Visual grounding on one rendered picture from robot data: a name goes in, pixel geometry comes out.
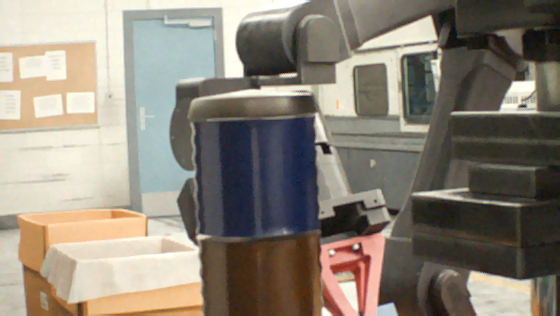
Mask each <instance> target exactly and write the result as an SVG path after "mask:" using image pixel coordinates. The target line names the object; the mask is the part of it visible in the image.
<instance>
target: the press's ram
mask: <svg viewBox="0 0 560 316"><path fill-rule="evenodd" d="M521 43H522V58H523V60H524V61H525V62H527V63H535V64H534V76H535V101H536V110H534V111H505V112H469V113H451V114H450V120H451V143H452V159H453V160H454V161H460V162H482V163H471V164H469V165H468V188H467V189H452V190H439V191H430V192H421V193H412V194H410V208H411V230H413V231H411V251H412V259H413V260H420V261H424V262H427V263H431V264H439V265H443V266H447V267H451V268H454V267H455V268H459V269H463V270H467V271H474V272H478V273H483V274H486V275H488V274H490V275H494V276H497V277H501V278H505V277H506V278H509V279H513V280H517V281H522V280H529V279H530V297H531V299H530V313H531V316H560V44H554V45H546V33H545V31H538V32H526V33H524V34H523V36H522V37H521Z"/></svg>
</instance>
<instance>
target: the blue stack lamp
mask: <svg viewBox="0 0 560 316"><path fill-rule="evenodd" d="M315 118H316V116H315V115H307V116H279V117H258V118H240V119H224V120H209V121H197V122H190V123H191V125H192V129H193V135H192V140H191V141H192V144H193V149H194V150H193V165H194V168H195V169H194V173H193V180H194V183H195V186H196V187H195V192H194V198H195V201H196V204H197V206H196V210H195V216H196V219H197V222H198V224H197V228H196V233H197V234H200V235H205V236H213V237H259V236H273V235H283V234H298V233H304V232H308V231H312V230H316V229H318V228H319V227H320V219H319V214H320V204H319V202H318V195H319V191H320V189H319V186H318V183H317V178H318V173H319V170H318V167H317V164H316V159H317V154H318V152H317V149H316V146H315V141H316V137H317V133H316V130H315V127H314V122H315Z"/></svg>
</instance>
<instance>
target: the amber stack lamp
mask: <svg viewBox="0 0 560 316"><path fill-rule="evenodd" d="M320 233H321V231H320V230H319V229H316V230H312V231H308V232H304V233H298V234H283V235H273V236H259V237H213V236H205V235H198V236H197V237H196V238H197V241H198V245H199V249H198V253H197V257H198V259H199V262H200V266H199V277H200V280H201V285H200V292H201V298H202V307H201V309H202V312H203V316H323V304H324V302H323V296H322V291H323V287H324V284H323V281H322V278H321V274H322V269H323V266H322V263H321V261H320V255H321V252H322V248H321V245H320V242H319V238H320Z"/></svg>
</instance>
